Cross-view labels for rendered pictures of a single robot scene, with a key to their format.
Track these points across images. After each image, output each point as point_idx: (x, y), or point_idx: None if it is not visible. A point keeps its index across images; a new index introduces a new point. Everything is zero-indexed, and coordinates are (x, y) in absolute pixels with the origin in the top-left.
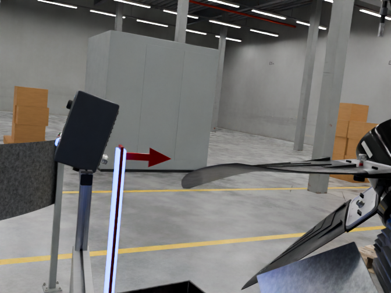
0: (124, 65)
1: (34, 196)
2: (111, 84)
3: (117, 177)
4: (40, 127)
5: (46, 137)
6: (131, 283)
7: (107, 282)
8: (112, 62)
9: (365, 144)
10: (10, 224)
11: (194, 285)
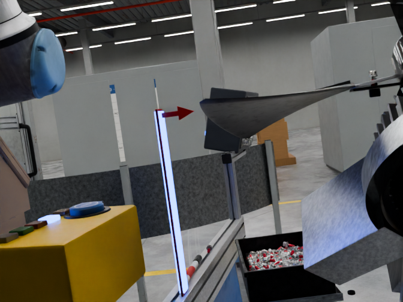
0: (349, 58)
1: (250, 198)
2: (339, 81)
3: (158, 130)
4: (282, 142)
5: (292, 151)
6: (366, 282)
7: (167, 205)
8: (336, 59)
9: (392, 61)
10: (253, 232)
11: None
